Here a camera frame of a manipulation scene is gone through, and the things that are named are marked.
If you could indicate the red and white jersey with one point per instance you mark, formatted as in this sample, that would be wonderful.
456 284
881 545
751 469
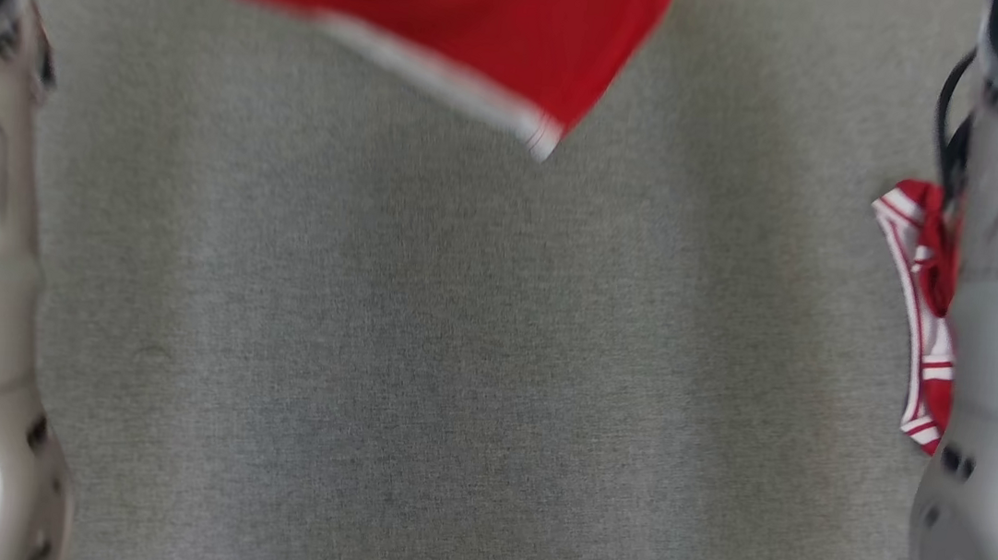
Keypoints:
453 6
931 270

